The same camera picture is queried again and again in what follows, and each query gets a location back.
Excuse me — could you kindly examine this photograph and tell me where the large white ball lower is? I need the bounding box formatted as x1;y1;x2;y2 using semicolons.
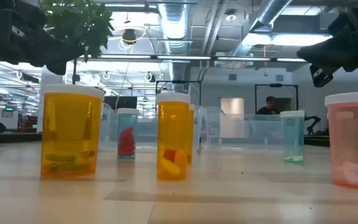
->
40;83;105;180

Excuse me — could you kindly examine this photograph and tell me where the black background rig frame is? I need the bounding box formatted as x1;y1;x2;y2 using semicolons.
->
254;83;300;114
155;80;202;106

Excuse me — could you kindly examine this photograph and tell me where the clear plastic bin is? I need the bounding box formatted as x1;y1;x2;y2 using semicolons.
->
197;105;306;147
99;102;203;152

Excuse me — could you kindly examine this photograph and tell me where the small teal pill bottle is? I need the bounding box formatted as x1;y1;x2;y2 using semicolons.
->
280;110;306;165

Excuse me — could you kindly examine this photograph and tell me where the small white ball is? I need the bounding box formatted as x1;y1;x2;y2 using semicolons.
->
116;107;140;161
155;92;191;181

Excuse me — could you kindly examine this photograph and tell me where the green leafy plant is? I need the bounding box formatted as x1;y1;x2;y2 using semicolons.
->
40;0;115;85

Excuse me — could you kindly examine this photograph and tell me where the black aluminium table frame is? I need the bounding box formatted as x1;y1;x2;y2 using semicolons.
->
0;132;332;147

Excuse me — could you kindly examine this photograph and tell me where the silver ceiling duct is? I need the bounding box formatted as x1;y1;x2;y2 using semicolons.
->
157;0;193;55

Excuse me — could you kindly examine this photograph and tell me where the large pink pill bottle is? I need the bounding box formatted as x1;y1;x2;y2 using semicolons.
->
324;91;358;190

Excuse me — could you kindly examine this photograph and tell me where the dark background monitor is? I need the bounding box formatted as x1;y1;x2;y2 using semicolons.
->
103;95;138;110

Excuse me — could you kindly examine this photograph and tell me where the hanging black ceiling camera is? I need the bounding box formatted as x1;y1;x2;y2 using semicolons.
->
121;28;137;45

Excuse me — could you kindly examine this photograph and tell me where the long ceiling light strip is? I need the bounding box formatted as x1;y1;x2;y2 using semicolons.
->
99;54;307;62

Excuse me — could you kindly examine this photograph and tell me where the person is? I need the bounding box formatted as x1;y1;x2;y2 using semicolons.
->
255;95;282;116

